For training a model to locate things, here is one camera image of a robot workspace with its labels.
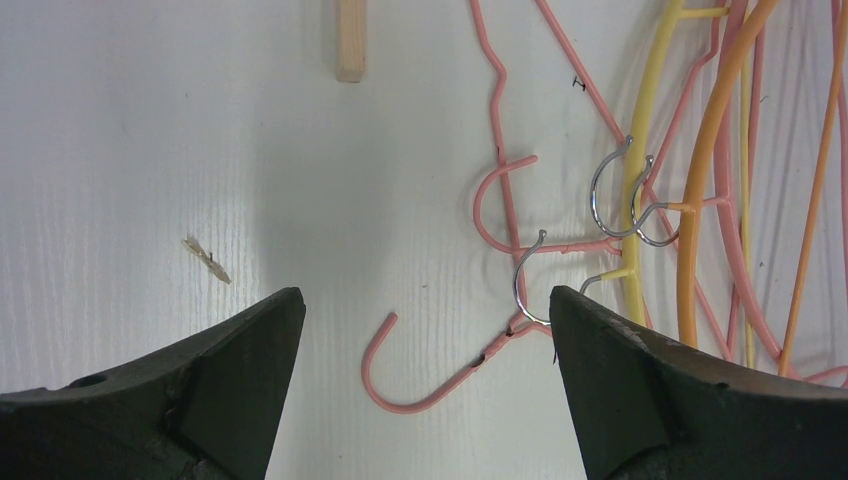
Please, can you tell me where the small debris scrap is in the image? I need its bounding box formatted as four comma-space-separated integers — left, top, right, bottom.
181, 237, 231, 285

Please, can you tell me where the wooden hanger rack frame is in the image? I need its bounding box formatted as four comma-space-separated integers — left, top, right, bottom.
335, 0, 367, 83

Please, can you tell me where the orange hanger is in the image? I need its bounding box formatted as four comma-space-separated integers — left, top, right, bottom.
643, 1, 844, 378

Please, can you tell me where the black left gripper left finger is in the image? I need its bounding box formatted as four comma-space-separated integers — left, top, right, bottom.
1, 287, 306, 479

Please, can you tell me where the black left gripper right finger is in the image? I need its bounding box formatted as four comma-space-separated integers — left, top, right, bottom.
549, 286, 847, 479

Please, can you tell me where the yellow hanger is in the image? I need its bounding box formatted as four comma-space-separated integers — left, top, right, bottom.
513, 0, 760, 372

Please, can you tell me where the thin pink wire hanger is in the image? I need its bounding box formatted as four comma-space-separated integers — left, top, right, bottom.
443, 1, 665, 260
361, 0, 731, 415

